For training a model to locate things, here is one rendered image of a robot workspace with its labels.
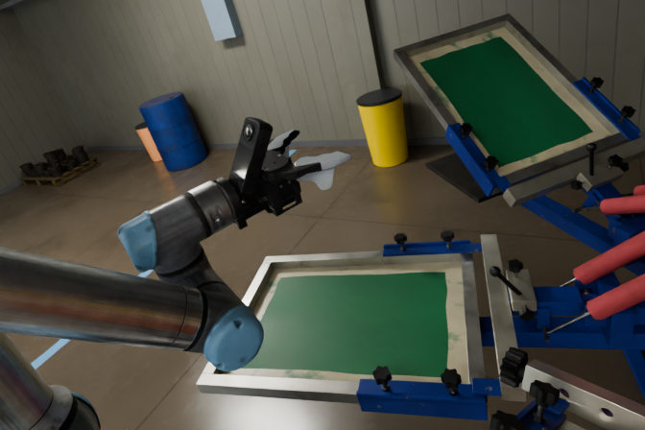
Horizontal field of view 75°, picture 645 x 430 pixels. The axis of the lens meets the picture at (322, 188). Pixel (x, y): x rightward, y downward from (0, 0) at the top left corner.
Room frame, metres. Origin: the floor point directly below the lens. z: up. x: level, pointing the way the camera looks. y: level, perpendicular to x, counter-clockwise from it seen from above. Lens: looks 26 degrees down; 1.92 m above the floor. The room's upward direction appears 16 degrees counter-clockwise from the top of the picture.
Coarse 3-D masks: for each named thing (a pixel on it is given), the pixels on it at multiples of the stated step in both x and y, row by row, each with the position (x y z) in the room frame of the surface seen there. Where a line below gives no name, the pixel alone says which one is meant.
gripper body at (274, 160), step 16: (272, 160) 0.63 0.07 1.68; (288, 160) 0.62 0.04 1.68; (272, 176) 0.59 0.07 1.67; (256, 192) 0.60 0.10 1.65; (272, 192) 0.59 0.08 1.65; (288, 192) 0.61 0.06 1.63; (240, 208) 0.56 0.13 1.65; (256, 208) 0.60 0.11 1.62; (288, 208) 0.61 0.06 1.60; (240, 224) 0.58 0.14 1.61
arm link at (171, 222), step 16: (160, 208) 0.54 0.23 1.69; (176, 208) 0.54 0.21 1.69; (192, 208) 0.54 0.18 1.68; (128, 224) 0.52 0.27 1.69; (144, 224) 0.52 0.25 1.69; (160, 224) 0.52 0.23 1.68; (176, 224) 0.52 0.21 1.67; (192, 224) 0.53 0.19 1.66; (128, 240) 0.50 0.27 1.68; (144, 240) 0.50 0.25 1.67; (160, 240) 0.50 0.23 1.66; (176, 240) 0.51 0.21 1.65; (192, 240) 0.53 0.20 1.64; (144, 256) 0.49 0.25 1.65; (160, 256) 0.50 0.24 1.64; (176, 256) 0.51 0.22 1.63; (192, 256) 0.52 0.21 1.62; (144, 272) 0.50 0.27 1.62; (160, 272) 0.51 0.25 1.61
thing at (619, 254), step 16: (640, 192) 1.02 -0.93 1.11; (592, 208) 1.07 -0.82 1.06; (608, 208) 1.00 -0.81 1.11; (624, 208) 0.94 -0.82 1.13; (640, 208) 0.90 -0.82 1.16; (640, 240) 0.78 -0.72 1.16; (608, 256) 0.80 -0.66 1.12; (624, 256) 0.78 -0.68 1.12; (640, 256) 0.77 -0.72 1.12; (576, 272) 0.83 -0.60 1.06; (592, 272) 0.80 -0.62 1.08; (608, 272) 0.79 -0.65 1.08; (624, 288) 0.69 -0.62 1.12; (640, 288) 0.67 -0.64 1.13; (592, 304) 0.71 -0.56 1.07; (608, 304) 0.69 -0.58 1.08; (624, 304) 0.67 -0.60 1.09; (576, 320) 0.73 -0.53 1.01
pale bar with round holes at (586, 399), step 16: (528, 368) 0.53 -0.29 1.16; (544, 368) 0.53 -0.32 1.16; (528, 384) 0.52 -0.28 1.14; (560, 384) 0.49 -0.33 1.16; (576, 384) 0.48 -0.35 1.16; (592, 384) 0.48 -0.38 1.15; (576, 400) 0.46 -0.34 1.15; (592, 400) 0.44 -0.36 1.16; (608, 400) 0.43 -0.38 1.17; (624, 400) 0.43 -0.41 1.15; (592, 416) 0.43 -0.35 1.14; (608, 416) 0.43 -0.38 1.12; (624, 416) 0.41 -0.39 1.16; (640, 416) 0.40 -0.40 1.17
